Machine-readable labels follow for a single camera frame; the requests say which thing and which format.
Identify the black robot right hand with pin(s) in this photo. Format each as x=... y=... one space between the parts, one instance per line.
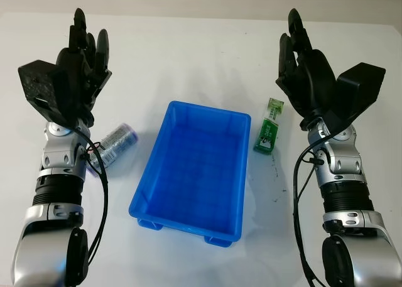
x=311 y=79

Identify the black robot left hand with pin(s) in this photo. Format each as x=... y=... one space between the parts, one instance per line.
x=75 y=79

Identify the green carton box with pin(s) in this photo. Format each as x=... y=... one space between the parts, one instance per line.
x=267 y=136

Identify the silver purple can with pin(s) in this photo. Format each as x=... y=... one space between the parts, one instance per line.
x=119 y=139

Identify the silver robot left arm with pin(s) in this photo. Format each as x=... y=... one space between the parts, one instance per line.
x=59 y=155

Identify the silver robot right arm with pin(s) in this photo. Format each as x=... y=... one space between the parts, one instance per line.
x=345 y=161

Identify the blue plastic tray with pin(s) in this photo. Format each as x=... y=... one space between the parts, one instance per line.
x=188 y=174

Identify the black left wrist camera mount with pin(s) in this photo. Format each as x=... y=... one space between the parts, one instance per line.
x=34 y=83

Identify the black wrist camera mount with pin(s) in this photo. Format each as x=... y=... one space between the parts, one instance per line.
x=361 y=83
x=34 y=83

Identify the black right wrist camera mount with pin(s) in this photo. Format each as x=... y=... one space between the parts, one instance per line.
x=361 y=83

